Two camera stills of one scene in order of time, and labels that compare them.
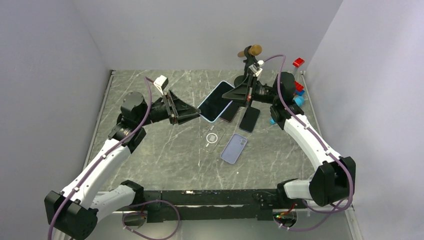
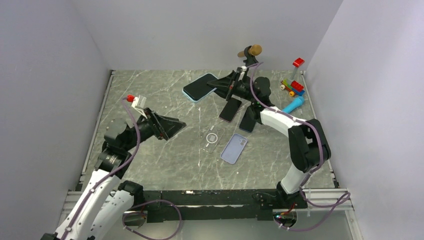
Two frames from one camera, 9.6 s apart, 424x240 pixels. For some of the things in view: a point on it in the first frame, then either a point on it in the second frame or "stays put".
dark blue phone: [249, 119] stays put
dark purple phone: [230, 111] stays put
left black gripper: [178, 112] → [162, 127]
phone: [212, 138] stays put
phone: [214, 105] → [199, 89]
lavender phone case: [234, 148] stays put
